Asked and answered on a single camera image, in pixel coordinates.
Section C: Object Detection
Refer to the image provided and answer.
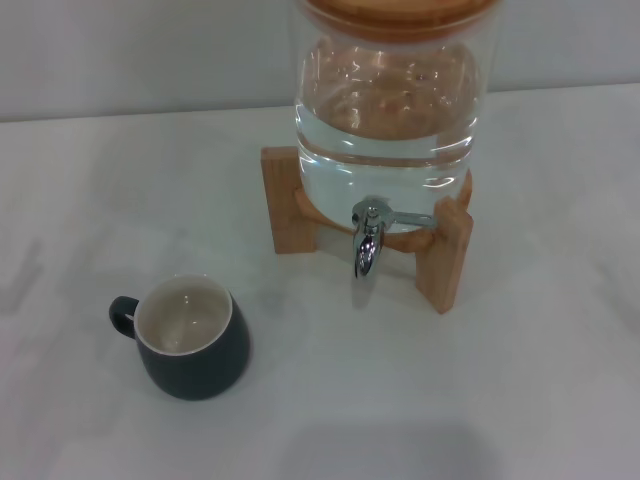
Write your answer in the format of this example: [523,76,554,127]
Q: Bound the chrome faucet with lever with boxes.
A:
[349,196,435,280]

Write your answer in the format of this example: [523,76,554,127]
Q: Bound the black ceramic cup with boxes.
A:
[108,272,253,402]

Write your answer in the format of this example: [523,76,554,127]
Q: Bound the glass water dispenser jar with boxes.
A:
[288,0,501,237]

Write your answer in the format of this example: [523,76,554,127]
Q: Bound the wooden dispenser lid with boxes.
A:
[299,0,494,42]

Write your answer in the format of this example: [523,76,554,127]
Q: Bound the wooden dispenser stand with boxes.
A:
[259,145,475,316]

